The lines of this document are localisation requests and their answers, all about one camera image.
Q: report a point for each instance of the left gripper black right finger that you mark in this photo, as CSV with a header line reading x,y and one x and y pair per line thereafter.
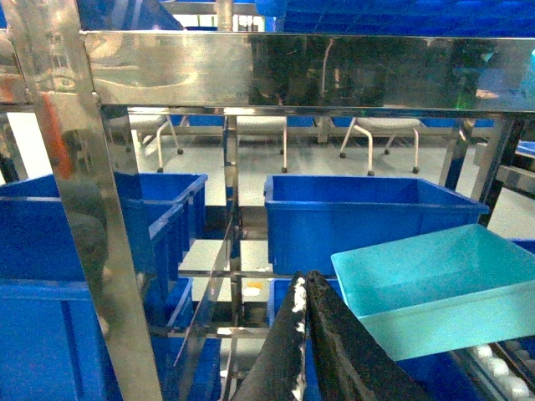
x,y
349,363

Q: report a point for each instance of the white stool centre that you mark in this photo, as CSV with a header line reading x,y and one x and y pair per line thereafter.
x,y
253,126

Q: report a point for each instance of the white stool left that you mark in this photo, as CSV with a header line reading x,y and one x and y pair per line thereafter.
x,y
152,127

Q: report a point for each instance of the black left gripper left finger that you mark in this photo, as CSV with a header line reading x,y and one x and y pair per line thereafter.
x,y
279,371

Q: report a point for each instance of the blue bin left shelf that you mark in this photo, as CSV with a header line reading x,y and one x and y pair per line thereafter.
x,y
180,198

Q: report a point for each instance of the stainless steel shelf rail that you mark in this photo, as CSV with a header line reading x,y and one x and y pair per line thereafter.
x,y
274,73

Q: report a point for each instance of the blue bin shelf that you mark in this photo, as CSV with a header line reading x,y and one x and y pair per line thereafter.
x,y
180,198
312,217

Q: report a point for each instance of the blue bin front left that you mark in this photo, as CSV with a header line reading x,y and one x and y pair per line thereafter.
x,y
39,242

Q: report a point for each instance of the blue bin centre shelf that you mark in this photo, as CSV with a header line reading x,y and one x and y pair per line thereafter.
x,y
312,217

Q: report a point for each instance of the teal plastic bin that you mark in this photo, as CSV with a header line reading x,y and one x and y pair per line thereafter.
x,y
439,292

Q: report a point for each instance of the steel shelf upright post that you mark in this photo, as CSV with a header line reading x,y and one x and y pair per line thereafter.
x,y
53,60

